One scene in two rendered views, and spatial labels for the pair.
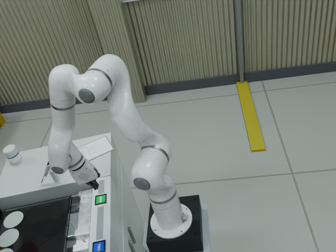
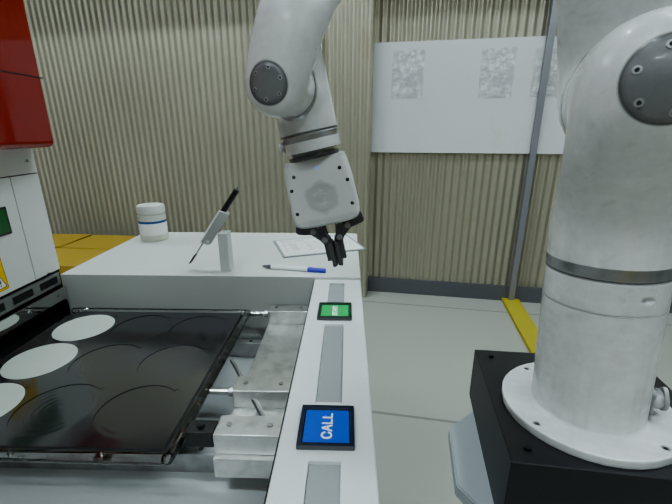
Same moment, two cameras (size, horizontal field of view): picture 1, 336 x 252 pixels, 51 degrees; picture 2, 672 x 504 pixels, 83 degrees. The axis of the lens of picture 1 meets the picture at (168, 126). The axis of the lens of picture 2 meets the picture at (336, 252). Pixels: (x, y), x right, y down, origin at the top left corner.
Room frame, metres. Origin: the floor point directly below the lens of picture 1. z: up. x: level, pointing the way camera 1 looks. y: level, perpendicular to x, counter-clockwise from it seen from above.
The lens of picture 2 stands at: (0.57, 0.38, 1.25)
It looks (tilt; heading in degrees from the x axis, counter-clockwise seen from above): 18 degrees down; 1
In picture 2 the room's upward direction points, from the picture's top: straight up
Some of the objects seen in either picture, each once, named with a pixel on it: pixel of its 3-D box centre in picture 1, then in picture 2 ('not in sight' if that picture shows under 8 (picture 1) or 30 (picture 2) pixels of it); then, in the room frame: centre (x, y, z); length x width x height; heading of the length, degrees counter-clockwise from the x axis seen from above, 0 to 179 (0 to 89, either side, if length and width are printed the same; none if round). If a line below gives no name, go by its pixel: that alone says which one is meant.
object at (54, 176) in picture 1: (49, 173); (216, 240); (1.34, 0.64, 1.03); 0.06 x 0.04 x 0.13; 89
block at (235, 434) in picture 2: (82, 248); (250, 433); (0.95, 0.49, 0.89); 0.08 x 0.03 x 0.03; 89
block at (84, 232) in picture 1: (83, 233); (264, 391); (1.03, 0.49, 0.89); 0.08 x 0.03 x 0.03; 89
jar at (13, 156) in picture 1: (12, 154); (152, 221); (1.58, 0.90, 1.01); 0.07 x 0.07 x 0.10
